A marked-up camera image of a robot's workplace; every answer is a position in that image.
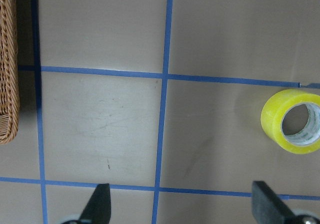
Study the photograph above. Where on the brown paper table cover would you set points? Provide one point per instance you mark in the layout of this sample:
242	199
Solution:
162	99

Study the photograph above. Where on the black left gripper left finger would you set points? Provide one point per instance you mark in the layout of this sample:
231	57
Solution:
98	209

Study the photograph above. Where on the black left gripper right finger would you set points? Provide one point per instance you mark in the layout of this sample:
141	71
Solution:
267	207

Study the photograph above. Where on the yellow tape roll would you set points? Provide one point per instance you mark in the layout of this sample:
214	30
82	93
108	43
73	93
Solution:
305	141

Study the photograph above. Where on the brown wicker basket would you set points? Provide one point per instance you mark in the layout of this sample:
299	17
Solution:
9	97

